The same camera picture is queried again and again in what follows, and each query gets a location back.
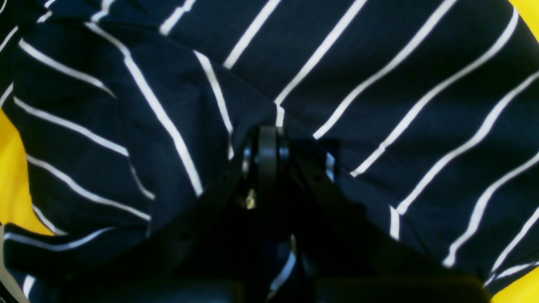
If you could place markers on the navy white striped T-shirt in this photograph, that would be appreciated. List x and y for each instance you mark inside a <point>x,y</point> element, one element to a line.
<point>379,105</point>

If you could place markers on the yellow table cloth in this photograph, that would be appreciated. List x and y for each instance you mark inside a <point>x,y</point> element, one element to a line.
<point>12,176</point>

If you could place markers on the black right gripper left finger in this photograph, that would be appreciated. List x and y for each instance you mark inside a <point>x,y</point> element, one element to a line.
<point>176,264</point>

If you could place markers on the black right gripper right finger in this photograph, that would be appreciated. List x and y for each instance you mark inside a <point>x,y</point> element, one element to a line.
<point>349,259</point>

